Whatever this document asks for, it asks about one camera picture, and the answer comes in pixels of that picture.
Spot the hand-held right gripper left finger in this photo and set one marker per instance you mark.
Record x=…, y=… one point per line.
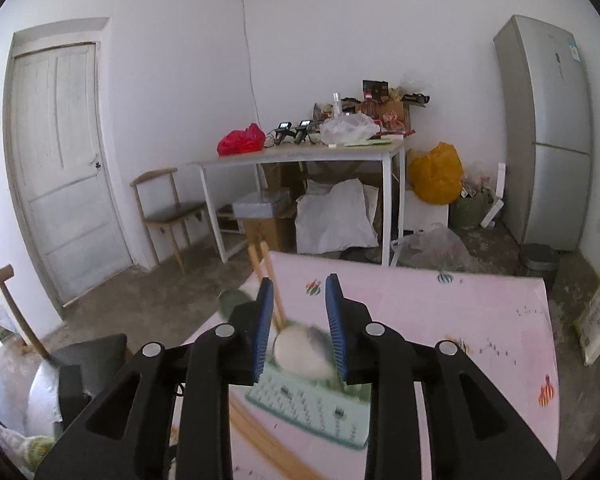
x=262, y=330

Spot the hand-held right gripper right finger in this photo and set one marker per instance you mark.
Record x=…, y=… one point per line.
x=336, y=330

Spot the white rice paddle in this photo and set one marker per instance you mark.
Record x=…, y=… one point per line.
x=295, y=355

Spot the tan wooden chopstick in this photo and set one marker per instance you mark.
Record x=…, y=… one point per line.
x=255, y=260
x=270, y=270

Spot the mint green utensil holder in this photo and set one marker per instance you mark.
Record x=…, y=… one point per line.
x=305, y=410

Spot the bundle of wooden chopsticks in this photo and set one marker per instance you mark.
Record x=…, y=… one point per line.
x=270, y=445

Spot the pink printed tablecloth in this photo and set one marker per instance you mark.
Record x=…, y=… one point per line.
x=430, y=320

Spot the white woven sack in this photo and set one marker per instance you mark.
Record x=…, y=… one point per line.
x=335, y=220

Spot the white toaster oven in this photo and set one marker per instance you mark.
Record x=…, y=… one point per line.
x=229, y=220

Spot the plastic wrapped grey box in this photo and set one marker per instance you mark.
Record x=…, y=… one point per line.
x=260, y=205

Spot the clear plastic bag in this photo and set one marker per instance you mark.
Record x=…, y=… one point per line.
x=435, y=247

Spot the white box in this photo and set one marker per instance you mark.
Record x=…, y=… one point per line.
x=425, y=217

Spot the white side table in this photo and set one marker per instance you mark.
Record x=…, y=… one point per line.
x=300, y=152

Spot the yellow plastic bag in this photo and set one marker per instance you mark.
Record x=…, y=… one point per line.
x=435, y=175

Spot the red plastic bag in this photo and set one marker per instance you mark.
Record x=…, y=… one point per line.
x=240, y=140

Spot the black device with screen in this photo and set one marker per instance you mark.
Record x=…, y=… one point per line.
x=304, y=130
x=283, y=132

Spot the white plastic bag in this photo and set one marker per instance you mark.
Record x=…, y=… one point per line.
x=347, y=130

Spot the white foam board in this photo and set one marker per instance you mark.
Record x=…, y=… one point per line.
x=495, y=195

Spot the grey metal bucket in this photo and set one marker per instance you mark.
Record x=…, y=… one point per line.
x=540, y=260

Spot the clear glass bottle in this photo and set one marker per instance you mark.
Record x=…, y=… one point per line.
x=336, y=105

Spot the box of snack packets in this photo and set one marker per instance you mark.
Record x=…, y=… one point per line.
x=400, y=112

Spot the dark gift box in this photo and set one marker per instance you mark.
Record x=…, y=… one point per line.
x=375, y=91

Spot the white fleece garment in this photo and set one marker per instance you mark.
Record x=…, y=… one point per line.
x=27, y=455

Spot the silver refrigerator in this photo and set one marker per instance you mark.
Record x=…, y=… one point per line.
x=545, y=135

